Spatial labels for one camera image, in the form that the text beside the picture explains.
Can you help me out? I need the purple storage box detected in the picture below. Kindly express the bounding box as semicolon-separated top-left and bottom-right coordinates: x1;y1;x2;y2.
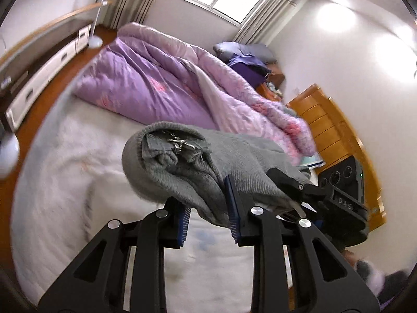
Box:
228;55;271;89

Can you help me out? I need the dark white TV cabinet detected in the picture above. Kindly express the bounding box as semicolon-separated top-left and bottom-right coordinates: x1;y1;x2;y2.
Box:
1;19;93;132

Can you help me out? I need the grey zip hoodie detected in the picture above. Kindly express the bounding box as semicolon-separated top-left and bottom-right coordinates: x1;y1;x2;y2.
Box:
121;122;310;227

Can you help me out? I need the purple floral quilt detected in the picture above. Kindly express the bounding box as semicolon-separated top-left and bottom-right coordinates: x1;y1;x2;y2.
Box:
73;23;317;164

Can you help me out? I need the wooden headboard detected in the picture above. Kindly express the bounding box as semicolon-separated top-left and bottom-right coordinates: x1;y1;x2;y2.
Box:
287;84;387;231

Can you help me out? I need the white rail stand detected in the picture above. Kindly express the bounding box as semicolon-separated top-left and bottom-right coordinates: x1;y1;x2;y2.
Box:
88;0;108;49

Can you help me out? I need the white standing fan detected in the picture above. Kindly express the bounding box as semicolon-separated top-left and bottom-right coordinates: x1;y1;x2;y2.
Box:
0;132;20;180

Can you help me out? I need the wooden nightstand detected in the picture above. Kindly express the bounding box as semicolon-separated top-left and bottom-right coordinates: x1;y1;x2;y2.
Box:
255;73;285;102

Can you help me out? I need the right beige curtain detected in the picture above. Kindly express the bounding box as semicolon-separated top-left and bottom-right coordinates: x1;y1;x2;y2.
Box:
233;0;308;45

